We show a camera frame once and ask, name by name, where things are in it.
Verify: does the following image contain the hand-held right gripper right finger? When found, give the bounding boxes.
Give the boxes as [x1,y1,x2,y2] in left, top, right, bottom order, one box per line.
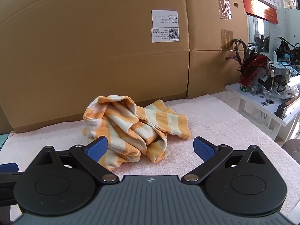
[181,136,268,185]

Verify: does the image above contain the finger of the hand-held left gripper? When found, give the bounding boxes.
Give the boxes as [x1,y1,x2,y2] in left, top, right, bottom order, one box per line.
[0,162,23,185]

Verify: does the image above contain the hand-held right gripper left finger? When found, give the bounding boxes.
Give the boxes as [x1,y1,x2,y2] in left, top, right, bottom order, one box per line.
[35,136,119,184]

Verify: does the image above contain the orange white striped shirt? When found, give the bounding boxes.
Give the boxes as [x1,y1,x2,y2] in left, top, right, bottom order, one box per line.
[82,95,191,171]

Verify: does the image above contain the teal cloth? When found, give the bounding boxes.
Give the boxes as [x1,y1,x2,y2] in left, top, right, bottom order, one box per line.
[0,133,11,152]

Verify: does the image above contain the pink fluffy blanket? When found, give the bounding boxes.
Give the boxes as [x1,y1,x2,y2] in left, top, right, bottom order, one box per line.
[0,94,300,225]

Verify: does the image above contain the white side table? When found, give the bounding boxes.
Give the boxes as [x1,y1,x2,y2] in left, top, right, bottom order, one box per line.
[225,81,300,143]

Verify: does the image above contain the taped cardboard box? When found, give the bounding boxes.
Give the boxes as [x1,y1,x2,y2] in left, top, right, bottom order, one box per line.
[184,0,249,99]

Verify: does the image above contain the grey metal device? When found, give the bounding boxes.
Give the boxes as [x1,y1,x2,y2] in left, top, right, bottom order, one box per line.
[249,67,292,105]

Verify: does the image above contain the red-leaved potted plant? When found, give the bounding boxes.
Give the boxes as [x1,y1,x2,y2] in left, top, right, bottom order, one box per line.
[224,37,271,93]

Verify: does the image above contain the large cardboard box two labels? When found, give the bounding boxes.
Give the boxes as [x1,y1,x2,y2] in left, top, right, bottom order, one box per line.
[0,0,191,133]

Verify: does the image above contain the white label with square code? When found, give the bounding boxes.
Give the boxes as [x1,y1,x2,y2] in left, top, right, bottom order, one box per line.
[151,27,180,43]

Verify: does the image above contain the white shipping label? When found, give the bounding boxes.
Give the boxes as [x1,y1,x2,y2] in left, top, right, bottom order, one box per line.
[151,10,179,28]

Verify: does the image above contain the black cable bundle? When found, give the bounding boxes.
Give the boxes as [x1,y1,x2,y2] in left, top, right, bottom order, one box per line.
[274,36,300,64]

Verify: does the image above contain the wall calendar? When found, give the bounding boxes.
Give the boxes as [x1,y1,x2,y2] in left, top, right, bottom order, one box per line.
[240,0,282,24]

